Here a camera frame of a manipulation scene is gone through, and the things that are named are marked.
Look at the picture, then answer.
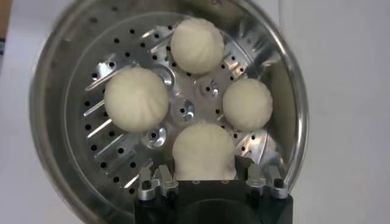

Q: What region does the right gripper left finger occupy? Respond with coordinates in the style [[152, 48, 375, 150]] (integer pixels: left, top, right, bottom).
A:
[[137, 164, 179, 201]]

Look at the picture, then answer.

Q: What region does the white steamed baozi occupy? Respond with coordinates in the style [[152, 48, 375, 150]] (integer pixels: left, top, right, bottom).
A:
[[172, 121, 238, 181], [222, 78, 274, 132], [169, 18, 225, 76], [103, 66, 170, 134]]

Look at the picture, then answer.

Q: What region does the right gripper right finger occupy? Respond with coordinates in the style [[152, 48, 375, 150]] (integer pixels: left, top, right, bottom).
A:
[[234, 155, 289, 200]]

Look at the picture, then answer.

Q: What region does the stainless steel steamer basket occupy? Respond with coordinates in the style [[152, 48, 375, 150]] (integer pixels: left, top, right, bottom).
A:
[[29, 0, 309, 224]]

